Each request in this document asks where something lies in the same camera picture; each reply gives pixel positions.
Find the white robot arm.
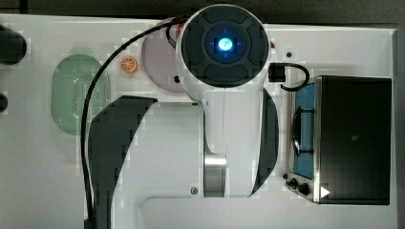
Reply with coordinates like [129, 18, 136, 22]
[175, 4, 279, 198]

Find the grey round plate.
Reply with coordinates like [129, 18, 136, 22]
[141, 31, 184, 93]

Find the orange slice toy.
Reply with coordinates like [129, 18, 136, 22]
[121, 56, 139, 73]

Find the green perforated colander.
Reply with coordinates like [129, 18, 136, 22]
[51, 54, 111, 135]

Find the black toaster oven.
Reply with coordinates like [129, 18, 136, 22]
[286, 75, 392, 205]

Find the short black cylinder cup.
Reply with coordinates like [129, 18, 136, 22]
[0, 94, 9, 113]

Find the tall black cylinder cup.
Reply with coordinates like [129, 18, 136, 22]
[0, 26, 27, 65]

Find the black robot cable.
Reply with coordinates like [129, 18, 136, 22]
[80, 14, 191, 229]

